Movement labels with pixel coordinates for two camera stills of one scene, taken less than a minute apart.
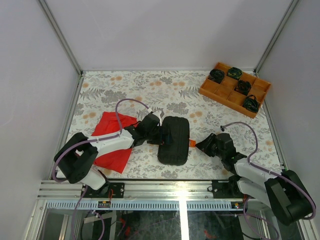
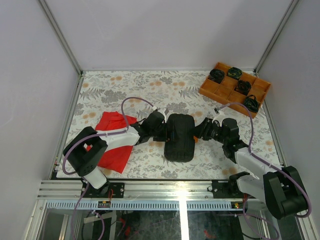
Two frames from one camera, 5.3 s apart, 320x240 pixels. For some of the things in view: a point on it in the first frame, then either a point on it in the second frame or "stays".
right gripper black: [204, 145] → [202, 130]
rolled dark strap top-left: [216, 75] stays
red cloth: [108, 124] stays
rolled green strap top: [234, 72] stays
